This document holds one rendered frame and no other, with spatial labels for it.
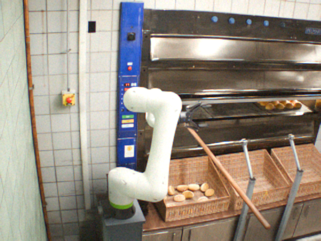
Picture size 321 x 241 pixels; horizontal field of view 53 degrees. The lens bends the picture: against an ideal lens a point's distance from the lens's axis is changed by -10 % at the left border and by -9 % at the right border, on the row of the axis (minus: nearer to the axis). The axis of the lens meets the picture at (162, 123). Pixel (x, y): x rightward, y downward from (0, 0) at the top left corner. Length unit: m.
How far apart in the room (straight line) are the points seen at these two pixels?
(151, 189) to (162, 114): 0.35
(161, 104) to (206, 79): 1.22
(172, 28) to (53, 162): 1.40
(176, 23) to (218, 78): 0.59
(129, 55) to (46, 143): 0.93
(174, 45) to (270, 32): 0.87
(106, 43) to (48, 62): 0.44
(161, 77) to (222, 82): 0.52
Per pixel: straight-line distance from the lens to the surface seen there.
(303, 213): 3.43
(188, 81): 2.75
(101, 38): 2.49
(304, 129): 3.63
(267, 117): 3.26
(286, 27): 3.10
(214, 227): 2.90
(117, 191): 1.68
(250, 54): 2.92
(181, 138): 2.94
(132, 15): 2.47
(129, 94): 1.68
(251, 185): 2.70
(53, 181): 2.92
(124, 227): 1.79
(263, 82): 3.08
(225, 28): 2.78
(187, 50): 2.67
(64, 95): 2.50
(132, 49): 2.51
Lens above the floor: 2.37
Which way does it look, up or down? 25 degrees down
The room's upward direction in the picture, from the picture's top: 4 degrees clockwise
